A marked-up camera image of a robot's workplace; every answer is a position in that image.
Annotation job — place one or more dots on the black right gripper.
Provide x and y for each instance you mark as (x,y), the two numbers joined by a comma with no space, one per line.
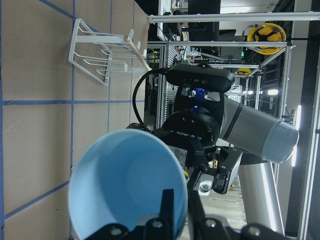
(197,134)

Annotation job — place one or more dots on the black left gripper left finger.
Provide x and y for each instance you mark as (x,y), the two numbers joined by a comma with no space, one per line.
(157,228)

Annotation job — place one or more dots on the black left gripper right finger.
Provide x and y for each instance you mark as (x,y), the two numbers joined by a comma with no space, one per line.
(217,228)

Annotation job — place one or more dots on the light blue plastic cup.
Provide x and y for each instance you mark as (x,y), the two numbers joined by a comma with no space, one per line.
(120,179)

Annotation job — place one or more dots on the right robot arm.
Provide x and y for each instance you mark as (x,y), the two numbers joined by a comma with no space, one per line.
(221,134)

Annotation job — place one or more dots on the yellow hard hat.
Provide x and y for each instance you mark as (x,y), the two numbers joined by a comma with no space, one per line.
(266,32)

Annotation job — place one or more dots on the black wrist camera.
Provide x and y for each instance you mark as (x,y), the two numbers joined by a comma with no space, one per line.
(201,76)

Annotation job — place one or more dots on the white wire cup rack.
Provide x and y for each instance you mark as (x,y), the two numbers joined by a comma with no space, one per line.
(103,55)

